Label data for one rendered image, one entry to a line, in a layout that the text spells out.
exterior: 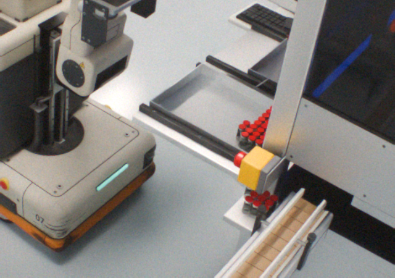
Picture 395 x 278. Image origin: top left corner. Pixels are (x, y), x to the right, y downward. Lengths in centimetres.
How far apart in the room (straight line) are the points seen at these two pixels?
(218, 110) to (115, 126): 91
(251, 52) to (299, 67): 76
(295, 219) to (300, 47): 42
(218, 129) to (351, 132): 51
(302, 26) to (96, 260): 151
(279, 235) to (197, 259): 117
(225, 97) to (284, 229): 57
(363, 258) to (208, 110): 63
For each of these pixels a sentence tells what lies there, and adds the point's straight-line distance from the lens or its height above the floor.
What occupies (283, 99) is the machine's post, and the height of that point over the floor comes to 118.
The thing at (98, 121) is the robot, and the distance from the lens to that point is 296.
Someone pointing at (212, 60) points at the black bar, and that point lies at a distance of 227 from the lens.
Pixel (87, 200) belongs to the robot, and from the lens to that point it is 269.
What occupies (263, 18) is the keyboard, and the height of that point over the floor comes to 83.
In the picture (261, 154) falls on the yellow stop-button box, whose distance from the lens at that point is 175.
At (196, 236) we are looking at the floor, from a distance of 293.
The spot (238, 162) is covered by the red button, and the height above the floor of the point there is 100.
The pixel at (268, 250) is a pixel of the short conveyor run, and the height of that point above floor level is 93.
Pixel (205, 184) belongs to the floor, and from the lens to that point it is 315.
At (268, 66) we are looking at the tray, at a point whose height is 88.
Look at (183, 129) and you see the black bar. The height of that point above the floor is 90.
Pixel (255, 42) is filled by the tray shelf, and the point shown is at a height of 88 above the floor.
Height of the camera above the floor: 215
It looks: 39 degrees down
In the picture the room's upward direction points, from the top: 10 degrees clockwise
